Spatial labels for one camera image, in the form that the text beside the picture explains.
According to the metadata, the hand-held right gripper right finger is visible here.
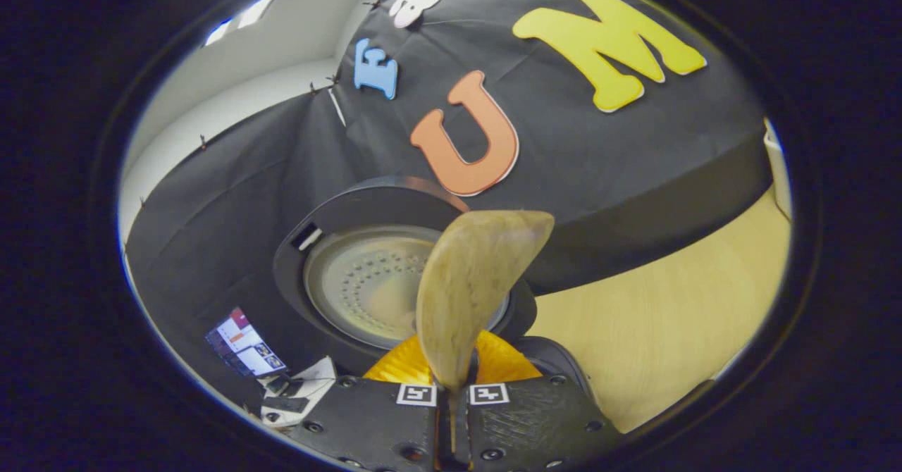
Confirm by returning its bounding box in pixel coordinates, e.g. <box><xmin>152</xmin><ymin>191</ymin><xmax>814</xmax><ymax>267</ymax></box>
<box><xmin>455</xmin><ymin>328</ymin><xmax>624</xmax><ymax>472</ymax></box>

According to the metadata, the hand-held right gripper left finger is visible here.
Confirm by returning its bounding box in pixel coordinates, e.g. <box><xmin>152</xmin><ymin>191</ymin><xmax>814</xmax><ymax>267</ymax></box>
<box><xmin>292</xmin><ymin>331</ymin><xmax>452</xmax><ymax>472</ymax></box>

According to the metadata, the silver black rice cooker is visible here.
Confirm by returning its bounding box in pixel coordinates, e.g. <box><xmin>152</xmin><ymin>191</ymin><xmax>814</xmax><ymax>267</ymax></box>
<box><xmin>273</xmin><ymin>176</ymin><xmax>600</xmax><ymax>423</ymax></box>

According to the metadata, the wooden spoon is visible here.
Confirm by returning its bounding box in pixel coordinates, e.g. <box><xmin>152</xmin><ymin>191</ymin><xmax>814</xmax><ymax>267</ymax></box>
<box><xmin>416</xmin><ymin>209</ymin><xmax>555</xmax><ymax>397</ymax></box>

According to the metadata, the white side desk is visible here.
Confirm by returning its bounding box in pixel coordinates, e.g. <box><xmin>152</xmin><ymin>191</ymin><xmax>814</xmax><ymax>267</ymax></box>
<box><xmin>257</xmin><ymin>357</ymin><xmax>338</xmax><ymax>428</ymax></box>

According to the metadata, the computer monitor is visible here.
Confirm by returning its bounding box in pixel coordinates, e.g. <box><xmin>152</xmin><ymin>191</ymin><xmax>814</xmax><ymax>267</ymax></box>
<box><xmin>206</xmin><ymin>308</ymin><xmax>288</xmax><ymax>378</ymax></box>

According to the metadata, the white toaster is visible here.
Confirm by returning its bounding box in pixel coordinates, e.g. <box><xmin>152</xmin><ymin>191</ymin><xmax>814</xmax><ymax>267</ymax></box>
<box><xmin>763</xmin><ymin>120</ymin><xmax>793</xmax><ymax>219</ymax></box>

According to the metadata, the ceiling light panel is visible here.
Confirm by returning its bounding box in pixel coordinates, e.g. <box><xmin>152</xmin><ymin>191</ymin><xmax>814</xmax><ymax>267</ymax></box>
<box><xmin>204</xmin><ymin>0</ymin><xmax>281</xmax><ymax>46</ymax></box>

